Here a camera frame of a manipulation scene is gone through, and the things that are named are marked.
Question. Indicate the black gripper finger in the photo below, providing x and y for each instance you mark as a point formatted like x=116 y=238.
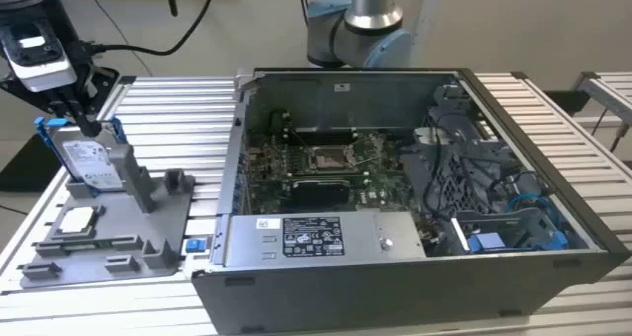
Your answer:
x=56 y=103
x=91 y=126

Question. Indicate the hard disk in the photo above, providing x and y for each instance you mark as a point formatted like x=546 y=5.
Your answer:
x=94 y=166

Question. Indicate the grey metal disk bay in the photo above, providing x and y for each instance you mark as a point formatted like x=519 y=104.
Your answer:
x=459 y=180

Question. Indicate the blue disk carrier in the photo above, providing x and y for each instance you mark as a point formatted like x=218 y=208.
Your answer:
x=486 y=241

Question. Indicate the silver CPU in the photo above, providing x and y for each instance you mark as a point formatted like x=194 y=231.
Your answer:
x=75 y=221

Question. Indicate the grey parts rack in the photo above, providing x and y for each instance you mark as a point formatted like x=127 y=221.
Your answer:
x=163 y=217

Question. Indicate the blue case latch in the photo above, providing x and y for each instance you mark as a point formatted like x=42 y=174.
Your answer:
x=194 y=246

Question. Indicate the silver power supply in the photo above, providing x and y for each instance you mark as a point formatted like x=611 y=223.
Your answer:
x=247 y=240

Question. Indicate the RAM slot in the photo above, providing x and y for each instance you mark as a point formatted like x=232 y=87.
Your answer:
x=323 y=174

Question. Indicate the CPU socket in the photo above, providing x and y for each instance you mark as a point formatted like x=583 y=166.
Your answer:
x=330 y=160

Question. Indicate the black graphics card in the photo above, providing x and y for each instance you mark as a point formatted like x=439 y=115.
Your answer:
x=318 y=194

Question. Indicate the green motherboard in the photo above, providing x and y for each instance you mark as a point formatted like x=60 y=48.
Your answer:
x=383 y=182

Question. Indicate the open black PC case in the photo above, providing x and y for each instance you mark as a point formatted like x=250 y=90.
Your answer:
x=375 y=299

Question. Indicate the black box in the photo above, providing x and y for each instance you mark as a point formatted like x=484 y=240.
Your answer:
x=568 y=103

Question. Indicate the metal slat side table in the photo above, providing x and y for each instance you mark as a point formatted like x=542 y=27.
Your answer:
x=610 y=88

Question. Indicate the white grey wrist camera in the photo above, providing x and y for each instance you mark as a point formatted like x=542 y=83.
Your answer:
x=43 y=66

